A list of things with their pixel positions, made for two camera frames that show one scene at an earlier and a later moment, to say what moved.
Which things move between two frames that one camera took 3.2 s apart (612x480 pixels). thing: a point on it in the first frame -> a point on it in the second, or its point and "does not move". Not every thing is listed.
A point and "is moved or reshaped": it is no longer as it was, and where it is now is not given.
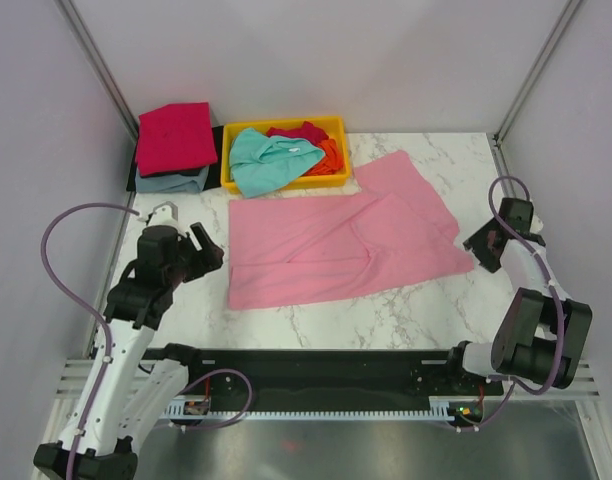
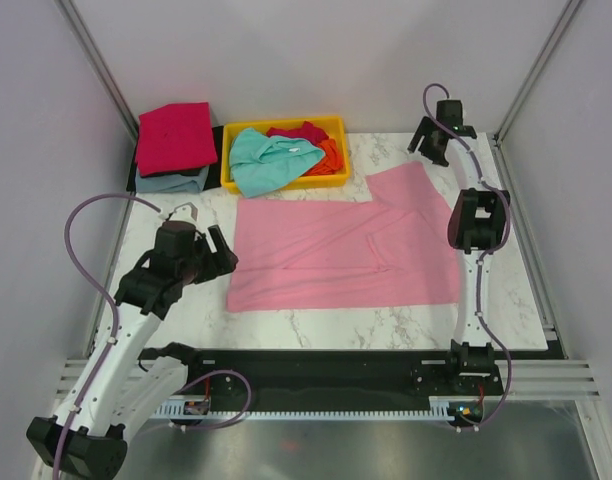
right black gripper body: (479, 241) -> (431, 152)
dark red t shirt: (307, 132) does not move
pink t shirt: (398, 232) is moved or reshaped
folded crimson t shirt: (175, 137) does not move
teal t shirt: (261, 164) does not move
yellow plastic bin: (333, 125) does not move
